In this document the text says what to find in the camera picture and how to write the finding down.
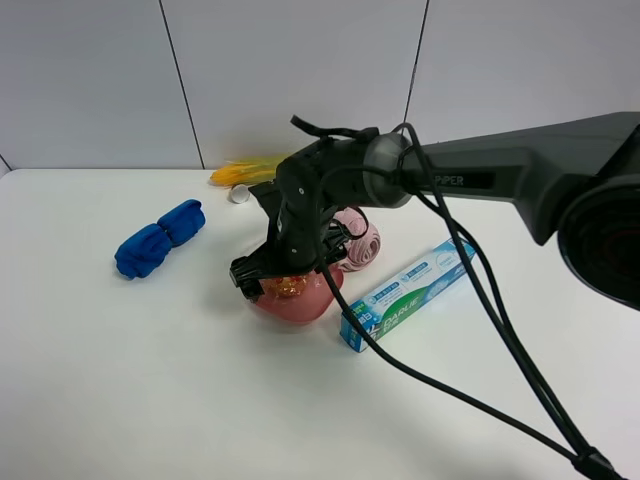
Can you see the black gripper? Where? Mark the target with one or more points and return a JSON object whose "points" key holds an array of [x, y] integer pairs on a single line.
{"points": [[310, 186]]}

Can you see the toy tart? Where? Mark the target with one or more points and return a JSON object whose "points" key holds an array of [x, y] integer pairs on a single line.
{"points": [[285, 287]]}

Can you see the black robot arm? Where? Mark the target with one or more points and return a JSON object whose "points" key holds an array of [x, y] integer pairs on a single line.
{"points": [[577, 182]]}

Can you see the pink square plate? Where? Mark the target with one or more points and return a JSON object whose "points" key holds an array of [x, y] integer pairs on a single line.
{"points": [[302, 310]]}

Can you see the small white cup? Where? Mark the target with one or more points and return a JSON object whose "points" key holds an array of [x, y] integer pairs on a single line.
{"points": [[239, 194]]}

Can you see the blue rolled towel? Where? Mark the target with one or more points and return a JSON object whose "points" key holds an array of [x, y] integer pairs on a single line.
{"points": [[144, 251]]}

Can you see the pink rolled towel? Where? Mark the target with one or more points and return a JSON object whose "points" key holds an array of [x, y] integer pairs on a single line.
{"points": [[365, 242]]}

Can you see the toy corn cob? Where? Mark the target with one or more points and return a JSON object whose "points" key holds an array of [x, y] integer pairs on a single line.
{"points": [[247, 171]]}

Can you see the blue-green toothpaste box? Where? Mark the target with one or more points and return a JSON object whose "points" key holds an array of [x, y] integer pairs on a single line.
{"points": [[408, 291]]}

